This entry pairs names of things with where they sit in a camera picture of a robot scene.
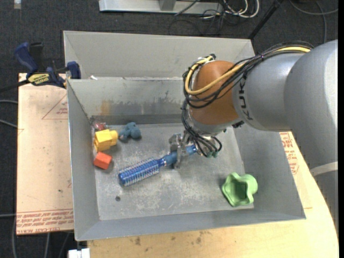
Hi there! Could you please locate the blue hairbrush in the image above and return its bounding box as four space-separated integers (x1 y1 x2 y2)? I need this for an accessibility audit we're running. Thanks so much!
118 145 197 188

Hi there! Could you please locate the grey metal bin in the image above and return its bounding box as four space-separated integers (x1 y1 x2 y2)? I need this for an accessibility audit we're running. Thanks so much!
62 30 307 242

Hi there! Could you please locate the blue toy animal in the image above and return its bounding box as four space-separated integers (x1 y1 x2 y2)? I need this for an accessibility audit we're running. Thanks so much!
118 121 142 143

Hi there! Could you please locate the green flower-shaped cup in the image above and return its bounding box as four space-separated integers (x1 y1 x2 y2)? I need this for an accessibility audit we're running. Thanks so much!
220 171 259 207

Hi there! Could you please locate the yellow toy block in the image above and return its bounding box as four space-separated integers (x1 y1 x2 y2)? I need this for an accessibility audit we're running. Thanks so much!
93 128 119 153

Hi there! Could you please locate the orange toy block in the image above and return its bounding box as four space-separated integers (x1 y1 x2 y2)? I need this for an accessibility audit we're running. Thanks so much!
92 151 113 170

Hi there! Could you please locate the brown cardboard board, red print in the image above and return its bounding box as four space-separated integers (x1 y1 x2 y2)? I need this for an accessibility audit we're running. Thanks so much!
16 73 314 237

